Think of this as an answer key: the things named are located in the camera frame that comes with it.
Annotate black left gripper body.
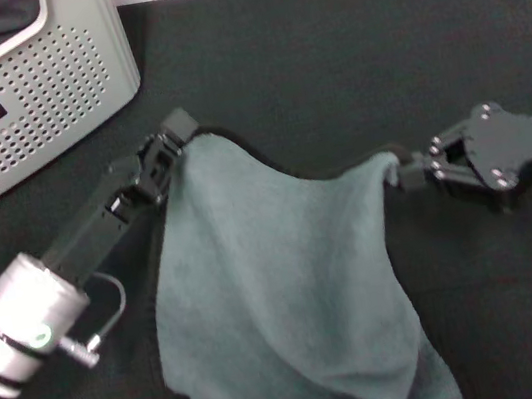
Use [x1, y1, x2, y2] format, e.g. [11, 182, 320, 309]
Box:
[28, 151, 167, 292]

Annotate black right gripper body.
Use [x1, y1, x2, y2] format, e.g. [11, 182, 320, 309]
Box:
[453, 95, 532, 219]

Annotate towel with black edging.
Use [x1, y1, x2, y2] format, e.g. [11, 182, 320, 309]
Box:
[102, 92, 466, 399]

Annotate black tablecloth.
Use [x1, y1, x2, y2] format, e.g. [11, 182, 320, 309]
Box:
[0, 0, 532, 399]

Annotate grey perforated storage box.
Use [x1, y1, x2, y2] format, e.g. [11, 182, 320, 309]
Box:
[0, 0, 161, 220]

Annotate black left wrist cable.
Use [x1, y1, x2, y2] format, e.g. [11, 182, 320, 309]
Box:
[48, 267, 138, 372]

